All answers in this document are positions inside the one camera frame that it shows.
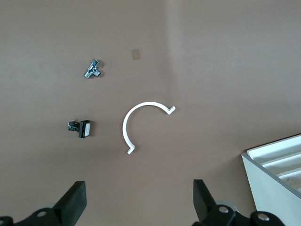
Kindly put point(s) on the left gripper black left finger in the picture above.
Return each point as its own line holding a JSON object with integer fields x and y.
{"x": 68, "y": 204}

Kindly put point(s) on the white semicircular clamp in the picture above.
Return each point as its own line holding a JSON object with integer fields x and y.
{"x": 124, "y": 127}

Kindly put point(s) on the brown tape patch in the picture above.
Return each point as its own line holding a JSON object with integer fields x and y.
{"x": 135, "y": 54}

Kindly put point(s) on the chrome angle valve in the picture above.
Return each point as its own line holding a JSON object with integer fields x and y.
{"x": 91, "y": 69}

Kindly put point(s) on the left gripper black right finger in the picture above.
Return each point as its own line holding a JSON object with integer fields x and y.
{"x": 207, "y": 207}

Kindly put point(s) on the white drawer cabinet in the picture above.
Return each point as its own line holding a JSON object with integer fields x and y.
{"x": 265, "y": 193}

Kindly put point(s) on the black switch with white face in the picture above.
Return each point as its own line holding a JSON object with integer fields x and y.
{"x": 84, "y": 128}

